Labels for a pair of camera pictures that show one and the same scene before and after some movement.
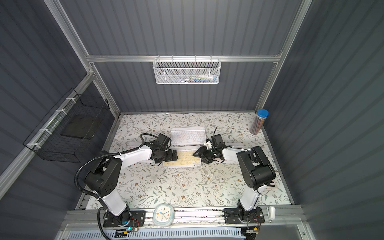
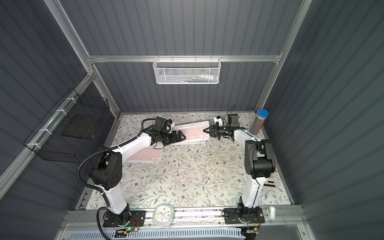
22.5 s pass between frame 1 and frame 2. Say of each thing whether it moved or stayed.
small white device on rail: stayed
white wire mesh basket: stayed
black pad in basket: stayed
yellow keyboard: moved
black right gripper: moved
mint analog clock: stayed
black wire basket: stayed
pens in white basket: stayed
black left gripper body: moved
